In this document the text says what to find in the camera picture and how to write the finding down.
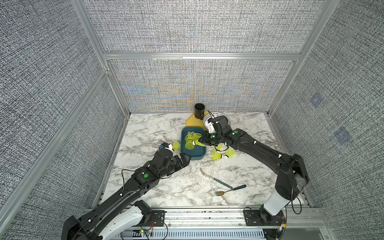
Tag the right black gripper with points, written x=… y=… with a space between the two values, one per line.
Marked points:
x=205 y=140

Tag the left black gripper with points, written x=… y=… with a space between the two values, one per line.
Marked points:
x=179 y=165

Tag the yellow shuttlecock three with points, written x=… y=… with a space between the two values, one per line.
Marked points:
x=221 y=147

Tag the yellow shuttlecock four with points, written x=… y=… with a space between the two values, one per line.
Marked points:
x=198 y=143

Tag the yellow shuttlecock five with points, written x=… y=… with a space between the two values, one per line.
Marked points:
x=216 y=155

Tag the yellow shuttlecock one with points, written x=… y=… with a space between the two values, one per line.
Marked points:
x=190 y=137

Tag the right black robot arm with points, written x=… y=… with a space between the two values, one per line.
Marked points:
x=292 y=175

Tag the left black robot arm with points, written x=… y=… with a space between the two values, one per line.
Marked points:
x=125 y=209

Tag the yellow shuttlecock seven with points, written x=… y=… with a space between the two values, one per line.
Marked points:
x=229 y=153

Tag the yellow plastic tray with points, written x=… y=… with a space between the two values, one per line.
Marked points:
x=192 y=121

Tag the black cup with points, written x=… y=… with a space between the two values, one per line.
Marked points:
x=199 y=111

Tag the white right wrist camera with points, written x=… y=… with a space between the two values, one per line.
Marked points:
x=210 y=126

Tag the green handled knife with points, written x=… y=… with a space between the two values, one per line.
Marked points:
x=215 y=179

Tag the green handled fork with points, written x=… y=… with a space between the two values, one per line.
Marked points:
x=221 y=193

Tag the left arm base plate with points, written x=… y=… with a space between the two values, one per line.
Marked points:
x=156 y=219

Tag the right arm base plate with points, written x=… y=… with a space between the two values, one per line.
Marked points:
x=255 y=218

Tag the aluminium front rail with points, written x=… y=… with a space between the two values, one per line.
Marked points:
x=228 y=217

